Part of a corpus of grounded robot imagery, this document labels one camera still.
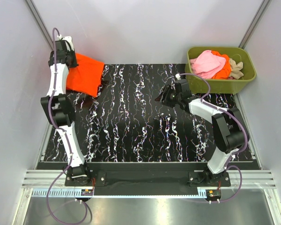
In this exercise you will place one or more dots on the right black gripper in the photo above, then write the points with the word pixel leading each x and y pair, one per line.
pixel 167 89

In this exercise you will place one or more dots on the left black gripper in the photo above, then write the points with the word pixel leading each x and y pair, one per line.
pixel 74 64

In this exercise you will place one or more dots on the orange t shirt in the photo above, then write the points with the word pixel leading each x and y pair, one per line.
pixel 226 69
pixel 86 77

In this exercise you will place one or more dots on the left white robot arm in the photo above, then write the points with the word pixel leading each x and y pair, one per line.
pixel 60 111

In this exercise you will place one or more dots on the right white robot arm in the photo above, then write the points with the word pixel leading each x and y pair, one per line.
pixel 230 132

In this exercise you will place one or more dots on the olive green plastic bin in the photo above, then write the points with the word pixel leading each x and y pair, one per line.
pixel 228 86

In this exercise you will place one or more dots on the black marble pattern mat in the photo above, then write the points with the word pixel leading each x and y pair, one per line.
pixel 124 123

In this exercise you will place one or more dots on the pink t shirt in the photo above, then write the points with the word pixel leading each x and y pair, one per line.
pixel 207 64

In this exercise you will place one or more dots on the orange t shirt in bin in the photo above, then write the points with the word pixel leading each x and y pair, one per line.
pixel 226 69

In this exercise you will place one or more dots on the beige t shirt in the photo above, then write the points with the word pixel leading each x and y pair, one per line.
pixel 236 68

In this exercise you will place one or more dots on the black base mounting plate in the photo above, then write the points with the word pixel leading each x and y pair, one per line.
pixel 148 179

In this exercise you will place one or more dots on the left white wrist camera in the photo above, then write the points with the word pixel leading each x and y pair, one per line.
pixel 67 40

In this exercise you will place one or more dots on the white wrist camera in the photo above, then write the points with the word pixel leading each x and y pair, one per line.
pixel 177 77
pixel 67 40

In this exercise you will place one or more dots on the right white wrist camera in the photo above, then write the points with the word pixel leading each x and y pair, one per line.
pixel 177 77

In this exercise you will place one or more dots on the left aluminium corner post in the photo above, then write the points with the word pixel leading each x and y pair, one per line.
pixel 40 23

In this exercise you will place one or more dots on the aluminium corner post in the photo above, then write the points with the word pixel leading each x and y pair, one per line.
pixel 254 23
pixel 40 23

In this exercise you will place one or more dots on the aluminium rail frame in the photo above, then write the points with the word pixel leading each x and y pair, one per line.
pixel 51 183

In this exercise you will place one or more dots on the right aluminium corner post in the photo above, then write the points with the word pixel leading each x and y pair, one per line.
pixel 254 23

